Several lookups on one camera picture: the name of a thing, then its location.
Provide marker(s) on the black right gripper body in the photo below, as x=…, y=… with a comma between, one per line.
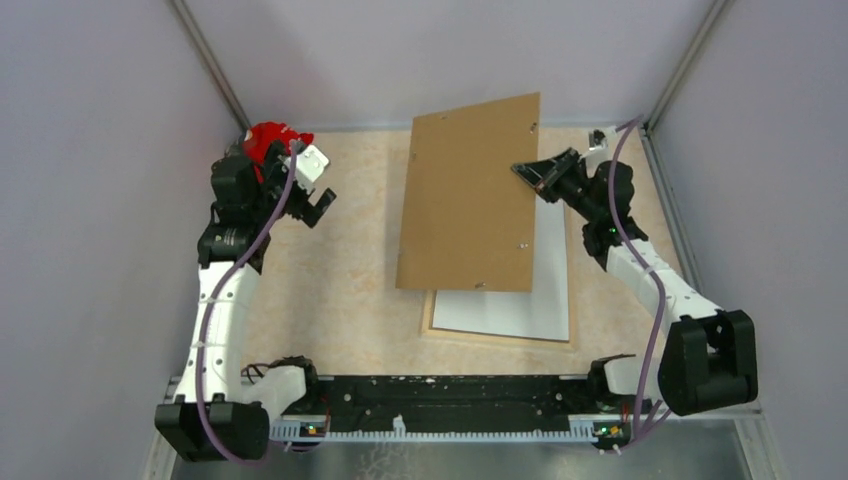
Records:
x=572, y=186

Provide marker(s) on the brown cardboard backing board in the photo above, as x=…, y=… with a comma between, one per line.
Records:
x=468, y=220

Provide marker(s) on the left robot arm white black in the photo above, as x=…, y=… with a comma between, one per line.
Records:
x=213, y=415

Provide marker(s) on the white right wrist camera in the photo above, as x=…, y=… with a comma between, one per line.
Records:
x=601, y=139

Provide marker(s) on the aluminium front rail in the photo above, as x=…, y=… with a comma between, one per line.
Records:
x=600, y=431

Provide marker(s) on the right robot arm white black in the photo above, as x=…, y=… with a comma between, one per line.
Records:
x=709, y=359

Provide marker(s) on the red crumpled cloth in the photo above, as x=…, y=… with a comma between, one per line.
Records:
x=256, y=141

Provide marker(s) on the white wooden picture frame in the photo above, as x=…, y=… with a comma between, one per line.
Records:
x=430, y=324

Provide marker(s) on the printed photo with white border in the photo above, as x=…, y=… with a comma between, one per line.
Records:
x=530, y=311

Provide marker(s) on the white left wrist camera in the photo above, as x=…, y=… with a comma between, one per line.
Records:
x=311, y=164

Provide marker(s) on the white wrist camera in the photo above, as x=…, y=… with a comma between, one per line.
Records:
x=601, y=139
x=311, y=164

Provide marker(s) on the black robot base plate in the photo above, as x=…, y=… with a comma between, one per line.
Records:
x=487, y=404

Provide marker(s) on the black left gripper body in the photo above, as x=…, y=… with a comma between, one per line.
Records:
x=297, y=202

